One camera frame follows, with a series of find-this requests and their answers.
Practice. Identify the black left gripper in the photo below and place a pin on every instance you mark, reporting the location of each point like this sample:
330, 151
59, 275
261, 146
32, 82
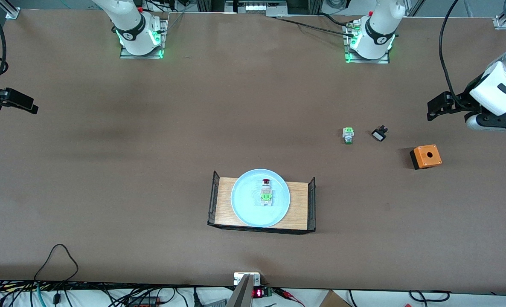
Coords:
461, 100

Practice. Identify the red push button switch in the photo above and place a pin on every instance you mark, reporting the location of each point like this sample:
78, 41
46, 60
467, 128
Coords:
266, 192

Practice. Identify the light blue round plate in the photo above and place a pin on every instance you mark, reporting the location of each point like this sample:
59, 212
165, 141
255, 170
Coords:
244, 204

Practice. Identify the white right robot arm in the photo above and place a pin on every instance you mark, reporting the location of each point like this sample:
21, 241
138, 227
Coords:
140, 44

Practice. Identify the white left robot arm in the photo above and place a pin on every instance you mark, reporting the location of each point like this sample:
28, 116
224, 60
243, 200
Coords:
374, 49

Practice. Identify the grey control box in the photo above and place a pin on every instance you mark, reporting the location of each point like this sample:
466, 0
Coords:
255, 7

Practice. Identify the brown cardboard piece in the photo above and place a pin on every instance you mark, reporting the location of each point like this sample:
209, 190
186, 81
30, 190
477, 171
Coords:
334, 300

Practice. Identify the red clip test leads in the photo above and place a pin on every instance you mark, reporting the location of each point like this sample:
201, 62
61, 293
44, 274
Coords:
285, 292

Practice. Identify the red LED display module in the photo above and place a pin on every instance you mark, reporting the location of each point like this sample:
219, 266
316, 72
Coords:
258, 293

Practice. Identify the orange button enclosure box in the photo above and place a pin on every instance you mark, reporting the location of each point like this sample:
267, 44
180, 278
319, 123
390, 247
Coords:
432, 161

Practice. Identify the black white rectangular switch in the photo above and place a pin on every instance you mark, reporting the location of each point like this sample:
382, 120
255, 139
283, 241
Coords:
379, 135

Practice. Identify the aluminium frame profile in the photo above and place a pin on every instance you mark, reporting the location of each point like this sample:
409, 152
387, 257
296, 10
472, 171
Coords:
501, 22
10, 13

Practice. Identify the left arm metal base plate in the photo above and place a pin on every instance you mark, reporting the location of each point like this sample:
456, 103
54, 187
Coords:
366, 61

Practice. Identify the green push button switch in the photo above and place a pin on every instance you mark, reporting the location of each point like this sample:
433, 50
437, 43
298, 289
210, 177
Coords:
348, 134

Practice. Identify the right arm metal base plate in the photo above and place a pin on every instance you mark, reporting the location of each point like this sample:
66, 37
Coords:
142, 56

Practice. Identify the silver camera clamp bracket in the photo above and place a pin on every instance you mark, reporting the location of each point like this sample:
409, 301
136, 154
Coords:
240, 279

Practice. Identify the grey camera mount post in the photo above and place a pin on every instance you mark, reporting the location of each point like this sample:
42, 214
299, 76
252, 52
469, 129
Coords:
242, 296

